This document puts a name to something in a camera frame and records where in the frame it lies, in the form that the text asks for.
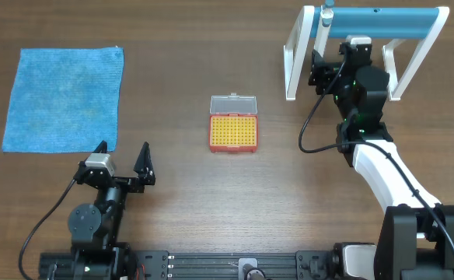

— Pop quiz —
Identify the white and blue stand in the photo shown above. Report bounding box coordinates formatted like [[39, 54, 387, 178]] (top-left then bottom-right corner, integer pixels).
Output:
[[283, 4, 451, 103]]

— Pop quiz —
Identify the white pipette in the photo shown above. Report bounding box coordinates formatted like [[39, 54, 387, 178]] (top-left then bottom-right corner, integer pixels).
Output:
[[313, 0, 336, 59]]

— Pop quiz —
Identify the red and yellow tip box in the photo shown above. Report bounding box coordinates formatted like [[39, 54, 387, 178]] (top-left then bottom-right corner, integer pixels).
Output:
[[208, 92, 260, 154]]

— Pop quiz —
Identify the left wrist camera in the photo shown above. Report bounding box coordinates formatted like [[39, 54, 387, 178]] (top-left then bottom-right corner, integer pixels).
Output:
[[84, 152, 117, 177]]

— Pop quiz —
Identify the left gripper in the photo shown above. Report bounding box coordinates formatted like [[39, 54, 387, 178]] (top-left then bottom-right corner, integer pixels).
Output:
[[73, 140, 157, 194]]

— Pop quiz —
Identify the black cable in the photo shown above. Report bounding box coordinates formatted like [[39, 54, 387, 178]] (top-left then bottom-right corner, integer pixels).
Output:
[[18, 178, 78, 280], [298, 48, 387, 155]]

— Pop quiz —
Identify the blue cloth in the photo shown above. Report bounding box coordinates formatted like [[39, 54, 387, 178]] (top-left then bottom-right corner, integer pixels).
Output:
[[0, 46, 126, 154]]

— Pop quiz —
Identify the mounting rail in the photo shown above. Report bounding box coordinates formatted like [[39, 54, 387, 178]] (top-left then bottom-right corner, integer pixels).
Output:
[[38, 250, 376, 280]]

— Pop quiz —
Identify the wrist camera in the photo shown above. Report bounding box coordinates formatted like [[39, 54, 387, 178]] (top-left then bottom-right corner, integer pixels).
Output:
[[84, 152, 117, 177], [344, 34, 373, 47]]

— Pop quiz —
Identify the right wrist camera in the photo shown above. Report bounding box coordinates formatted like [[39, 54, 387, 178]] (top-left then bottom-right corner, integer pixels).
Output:
[[344, 34, 373, 47]]

